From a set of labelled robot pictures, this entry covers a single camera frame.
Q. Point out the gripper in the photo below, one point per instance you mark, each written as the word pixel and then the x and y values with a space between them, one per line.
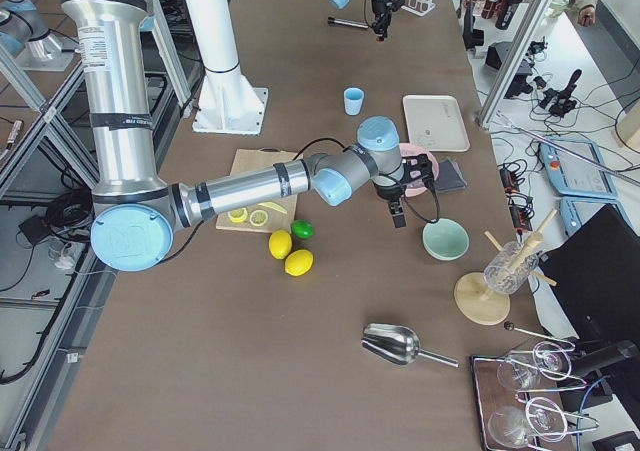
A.
pixel 378 2
pixel 388 191

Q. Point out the steel muddler black tip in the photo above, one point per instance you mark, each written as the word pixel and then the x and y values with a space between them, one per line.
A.
pixel 333 21

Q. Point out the light blue cup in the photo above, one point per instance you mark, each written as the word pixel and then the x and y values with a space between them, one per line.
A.
pixel 353 98

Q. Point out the steel ice scoop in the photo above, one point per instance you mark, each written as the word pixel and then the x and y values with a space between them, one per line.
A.
pixel 399 345

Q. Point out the pink bowl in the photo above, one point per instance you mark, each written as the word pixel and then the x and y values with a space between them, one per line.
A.
pixel 410 153

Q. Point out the grey folded cloth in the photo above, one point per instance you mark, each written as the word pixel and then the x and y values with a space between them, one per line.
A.
pixel 449 177

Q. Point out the green bowl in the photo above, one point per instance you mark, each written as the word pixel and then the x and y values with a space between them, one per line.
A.
pixel 445 240

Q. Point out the cream rabbit tray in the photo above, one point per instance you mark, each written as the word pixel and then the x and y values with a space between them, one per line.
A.
pixel 435 123

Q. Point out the green lime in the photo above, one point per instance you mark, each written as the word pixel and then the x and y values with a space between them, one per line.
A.
pixel 302 229

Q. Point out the whole lemon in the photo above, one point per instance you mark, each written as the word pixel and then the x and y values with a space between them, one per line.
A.
pixel 280 244
pixel 299 262

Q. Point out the wooden mug tree stand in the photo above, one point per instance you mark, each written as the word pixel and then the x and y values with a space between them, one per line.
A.
pixel 472 295

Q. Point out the clear patterned glass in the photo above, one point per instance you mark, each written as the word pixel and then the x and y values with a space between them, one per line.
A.
pixel 506 273

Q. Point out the lemon slice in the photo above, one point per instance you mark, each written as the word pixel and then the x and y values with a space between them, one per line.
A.
pixel 258 218

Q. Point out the lemon half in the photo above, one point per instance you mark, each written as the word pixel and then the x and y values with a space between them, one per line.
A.
pixel 238 215

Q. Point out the blue teach pendant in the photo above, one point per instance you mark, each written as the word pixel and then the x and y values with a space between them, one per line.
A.
pixel 576 211
pixel 571 176

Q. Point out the wine glass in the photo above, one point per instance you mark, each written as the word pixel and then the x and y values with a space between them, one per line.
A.
pixel 540 422
pixel 525 370

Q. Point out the white wire cup rack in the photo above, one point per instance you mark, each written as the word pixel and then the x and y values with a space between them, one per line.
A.
pixel 419 7

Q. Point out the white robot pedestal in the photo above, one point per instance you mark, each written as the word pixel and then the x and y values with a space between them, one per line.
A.
pixel 228 103

